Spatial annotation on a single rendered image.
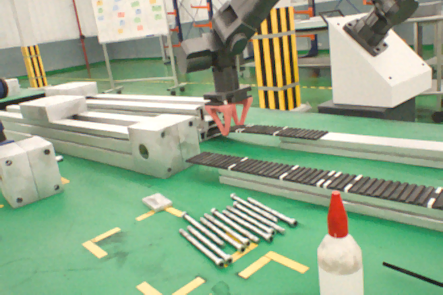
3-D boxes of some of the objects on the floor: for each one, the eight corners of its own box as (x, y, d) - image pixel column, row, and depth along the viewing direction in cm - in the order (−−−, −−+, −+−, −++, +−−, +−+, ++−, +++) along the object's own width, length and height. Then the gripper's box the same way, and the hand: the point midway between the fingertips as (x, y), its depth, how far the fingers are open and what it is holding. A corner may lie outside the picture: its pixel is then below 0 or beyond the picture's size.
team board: (102, 99, 699) (78, -17, 647) (121, 93, 740) (99, -16, 689) (172, 96, 627) (150, -34, 576) (188, 89, 669) (169, -32, 617)
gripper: (220, 68, 81) (230, 139, 85) (250, 60, 88) (257, 126, 92) (197, 69, 85) (207, 137, 90) (227, 61, 93) (235, 124, 97)
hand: (232, 128), depth 91 cm, fingers closed on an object, 5 cm apart
